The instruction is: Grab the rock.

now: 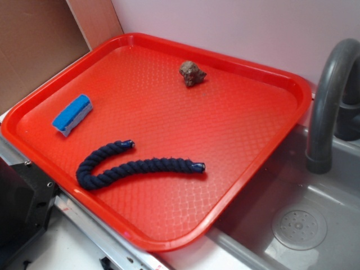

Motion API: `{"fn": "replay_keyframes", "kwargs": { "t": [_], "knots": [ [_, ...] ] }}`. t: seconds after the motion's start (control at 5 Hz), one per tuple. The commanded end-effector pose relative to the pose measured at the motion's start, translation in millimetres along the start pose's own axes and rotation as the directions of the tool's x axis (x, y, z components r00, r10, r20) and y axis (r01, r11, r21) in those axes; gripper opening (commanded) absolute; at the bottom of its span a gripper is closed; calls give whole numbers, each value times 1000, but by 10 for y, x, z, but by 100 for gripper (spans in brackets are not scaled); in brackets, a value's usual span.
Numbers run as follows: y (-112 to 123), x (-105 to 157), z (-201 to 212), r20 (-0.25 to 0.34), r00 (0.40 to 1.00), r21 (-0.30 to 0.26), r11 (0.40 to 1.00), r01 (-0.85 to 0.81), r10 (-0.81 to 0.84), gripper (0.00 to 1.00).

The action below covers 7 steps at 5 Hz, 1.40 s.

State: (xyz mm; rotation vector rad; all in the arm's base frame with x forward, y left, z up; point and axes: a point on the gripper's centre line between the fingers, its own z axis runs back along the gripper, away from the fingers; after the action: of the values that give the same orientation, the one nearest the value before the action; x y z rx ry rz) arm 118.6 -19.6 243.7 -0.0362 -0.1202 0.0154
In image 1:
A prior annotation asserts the brown rock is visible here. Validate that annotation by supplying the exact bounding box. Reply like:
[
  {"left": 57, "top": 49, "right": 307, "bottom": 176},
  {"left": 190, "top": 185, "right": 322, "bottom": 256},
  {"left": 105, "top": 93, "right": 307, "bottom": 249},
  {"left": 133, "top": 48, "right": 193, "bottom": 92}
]
[{"left": 179, "top": 61, "right": 207, "bottom": 87}]

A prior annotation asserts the red plastic tray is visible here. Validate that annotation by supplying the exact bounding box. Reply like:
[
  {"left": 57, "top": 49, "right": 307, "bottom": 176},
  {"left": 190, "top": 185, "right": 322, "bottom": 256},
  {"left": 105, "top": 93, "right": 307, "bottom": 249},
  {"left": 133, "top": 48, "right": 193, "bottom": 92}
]
[{"left": 1, "top": 34, "right": 312, "bottom": 252}]

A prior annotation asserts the blue white sponge block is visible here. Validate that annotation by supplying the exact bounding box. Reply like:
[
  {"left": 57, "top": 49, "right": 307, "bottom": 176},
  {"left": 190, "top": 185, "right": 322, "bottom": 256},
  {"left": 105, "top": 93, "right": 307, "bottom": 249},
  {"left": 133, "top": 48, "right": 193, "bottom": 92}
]
[{"left": 52, "top": 94, "right": 93, "bottom": 137}]

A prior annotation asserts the grey plastic sink basin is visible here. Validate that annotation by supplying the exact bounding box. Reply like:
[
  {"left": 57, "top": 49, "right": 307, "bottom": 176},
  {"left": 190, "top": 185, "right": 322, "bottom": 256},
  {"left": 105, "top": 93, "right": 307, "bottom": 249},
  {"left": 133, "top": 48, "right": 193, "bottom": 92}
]
[{"left": 161, "top": 127, "right": 359, "bottom": 269}]

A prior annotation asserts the grey toy faucet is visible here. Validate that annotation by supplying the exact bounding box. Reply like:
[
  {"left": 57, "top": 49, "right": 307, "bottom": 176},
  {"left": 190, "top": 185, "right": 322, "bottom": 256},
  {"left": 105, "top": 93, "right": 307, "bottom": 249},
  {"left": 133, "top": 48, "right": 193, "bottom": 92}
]
[{"left": 305, "top": 38, "right": 359, "bottom": 174}]

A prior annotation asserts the brown cardboard panel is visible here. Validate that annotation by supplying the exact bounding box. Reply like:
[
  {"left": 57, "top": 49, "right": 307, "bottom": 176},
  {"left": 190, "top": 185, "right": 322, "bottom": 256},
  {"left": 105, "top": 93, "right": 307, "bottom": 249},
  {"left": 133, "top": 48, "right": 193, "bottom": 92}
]
[{"left": 0, "top": 0, "right": 124, "bottom": 114}]

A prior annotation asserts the dark blue twisted rope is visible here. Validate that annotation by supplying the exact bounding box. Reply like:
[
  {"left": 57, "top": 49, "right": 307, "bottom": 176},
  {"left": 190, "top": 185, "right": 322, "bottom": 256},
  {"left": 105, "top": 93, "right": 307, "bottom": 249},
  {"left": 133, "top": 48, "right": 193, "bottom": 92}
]
[{"left": 75, "top": 138, "right": 206, "bottom": 191}]

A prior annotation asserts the black metal bracket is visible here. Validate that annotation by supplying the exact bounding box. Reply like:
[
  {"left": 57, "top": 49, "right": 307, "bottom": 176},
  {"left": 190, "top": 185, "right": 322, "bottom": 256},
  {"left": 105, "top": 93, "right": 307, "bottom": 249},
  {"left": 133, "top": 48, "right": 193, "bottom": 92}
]
[{"left": 1, "top": 159, "right": 57, "bottom": 269}]

